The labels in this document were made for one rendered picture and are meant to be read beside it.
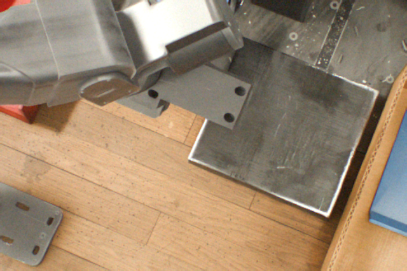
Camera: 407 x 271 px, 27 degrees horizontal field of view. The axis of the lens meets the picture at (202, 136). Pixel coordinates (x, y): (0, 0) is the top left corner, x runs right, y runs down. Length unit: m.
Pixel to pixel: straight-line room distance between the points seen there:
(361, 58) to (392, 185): 0.16
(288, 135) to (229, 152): 0.07
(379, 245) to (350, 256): 0.04
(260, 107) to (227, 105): 0.24
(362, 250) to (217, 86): 0.31
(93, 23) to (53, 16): 0.03
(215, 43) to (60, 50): 0.13
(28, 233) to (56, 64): 0.39
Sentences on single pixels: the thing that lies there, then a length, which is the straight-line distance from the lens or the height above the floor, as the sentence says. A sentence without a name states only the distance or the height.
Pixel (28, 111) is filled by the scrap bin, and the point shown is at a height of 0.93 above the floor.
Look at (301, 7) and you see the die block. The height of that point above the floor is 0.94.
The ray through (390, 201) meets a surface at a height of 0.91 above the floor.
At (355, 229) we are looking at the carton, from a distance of 0.97.
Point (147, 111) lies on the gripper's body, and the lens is 0.80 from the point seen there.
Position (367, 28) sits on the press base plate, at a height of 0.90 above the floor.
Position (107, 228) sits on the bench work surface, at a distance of 0.96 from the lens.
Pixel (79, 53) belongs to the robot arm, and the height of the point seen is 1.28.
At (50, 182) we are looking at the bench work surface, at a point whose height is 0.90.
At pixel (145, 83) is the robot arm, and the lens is 0.70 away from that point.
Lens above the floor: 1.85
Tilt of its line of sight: 75 degrees down
